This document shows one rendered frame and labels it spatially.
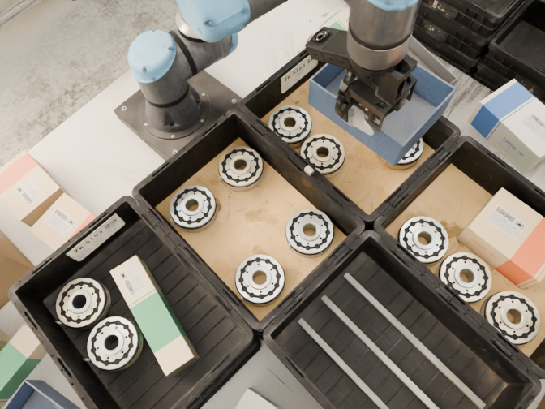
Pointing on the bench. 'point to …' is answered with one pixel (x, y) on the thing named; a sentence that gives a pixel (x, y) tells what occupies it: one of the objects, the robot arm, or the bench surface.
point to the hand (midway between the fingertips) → (354, 116)
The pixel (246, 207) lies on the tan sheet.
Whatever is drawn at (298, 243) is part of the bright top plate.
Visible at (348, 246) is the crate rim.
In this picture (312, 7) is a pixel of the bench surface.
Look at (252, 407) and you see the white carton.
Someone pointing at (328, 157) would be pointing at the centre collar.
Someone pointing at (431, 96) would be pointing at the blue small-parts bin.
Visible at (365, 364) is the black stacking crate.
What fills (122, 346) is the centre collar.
